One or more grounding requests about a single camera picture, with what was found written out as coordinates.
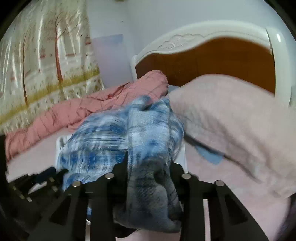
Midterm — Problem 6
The blue plaid flannel shirt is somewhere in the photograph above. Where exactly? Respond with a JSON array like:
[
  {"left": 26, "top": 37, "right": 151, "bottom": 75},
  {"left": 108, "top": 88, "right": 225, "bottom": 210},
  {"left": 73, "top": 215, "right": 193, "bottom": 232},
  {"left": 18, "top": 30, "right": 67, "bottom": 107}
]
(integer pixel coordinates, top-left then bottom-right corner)
[{"left": 61, "top": 95, "right": 184, "bottom": 233}]

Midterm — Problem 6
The pink bed sheet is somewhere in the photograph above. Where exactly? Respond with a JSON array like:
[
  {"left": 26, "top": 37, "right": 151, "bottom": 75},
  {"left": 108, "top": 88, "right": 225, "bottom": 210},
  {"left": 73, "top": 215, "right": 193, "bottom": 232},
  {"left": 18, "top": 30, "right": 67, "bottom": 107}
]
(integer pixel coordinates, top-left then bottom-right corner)
[{"left": 5, "top": 129, "right": 293, "bottom": 241}]

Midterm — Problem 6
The white and navy garment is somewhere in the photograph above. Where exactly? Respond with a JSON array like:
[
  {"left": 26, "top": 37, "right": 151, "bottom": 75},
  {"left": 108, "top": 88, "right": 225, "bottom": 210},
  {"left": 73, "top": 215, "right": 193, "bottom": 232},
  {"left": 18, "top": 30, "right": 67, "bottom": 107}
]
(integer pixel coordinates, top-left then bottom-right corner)
[{"left": 55, "top": 135, "right": 188, "bottom": 191}]

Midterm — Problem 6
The pink pillow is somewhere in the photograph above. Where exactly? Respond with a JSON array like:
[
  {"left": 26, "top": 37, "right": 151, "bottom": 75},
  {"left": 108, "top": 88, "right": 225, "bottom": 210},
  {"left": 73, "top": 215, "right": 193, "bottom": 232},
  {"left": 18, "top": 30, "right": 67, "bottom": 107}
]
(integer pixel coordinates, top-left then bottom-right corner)
[{"left": 168, "top": 74, "right": 295, "bottom": 197}]

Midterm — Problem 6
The tree print curtain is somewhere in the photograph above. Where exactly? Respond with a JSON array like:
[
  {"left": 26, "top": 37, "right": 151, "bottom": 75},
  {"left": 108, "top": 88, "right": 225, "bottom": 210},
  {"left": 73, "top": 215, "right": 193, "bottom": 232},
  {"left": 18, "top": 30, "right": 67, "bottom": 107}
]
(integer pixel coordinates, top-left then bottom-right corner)
[{"left": 1, "top": 1, "right": 104, "bottom": 133}]

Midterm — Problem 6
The pink quilted comforter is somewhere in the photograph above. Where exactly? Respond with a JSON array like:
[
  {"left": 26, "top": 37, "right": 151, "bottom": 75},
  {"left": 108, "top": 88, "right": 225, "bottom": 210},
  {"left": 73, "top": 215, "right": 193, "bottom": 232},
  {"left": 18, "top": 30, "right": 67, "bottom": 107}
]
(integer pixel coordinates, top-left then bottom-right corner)
[{"left": 4, "top": 70, "right": 168, "bottom": 162}]

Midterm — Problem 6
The white and brown headboard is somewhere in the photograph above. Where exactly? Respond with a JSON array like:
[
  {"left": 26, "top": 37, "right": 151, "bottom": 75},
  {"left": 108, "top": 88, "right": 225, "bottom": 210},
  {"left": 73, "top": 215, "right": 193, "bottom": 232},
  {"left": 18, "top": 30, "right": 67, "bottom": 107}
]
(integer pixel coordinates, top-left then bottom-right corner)
[{"left": 130, "top": 20, "right": 294, "bottom": 105}]

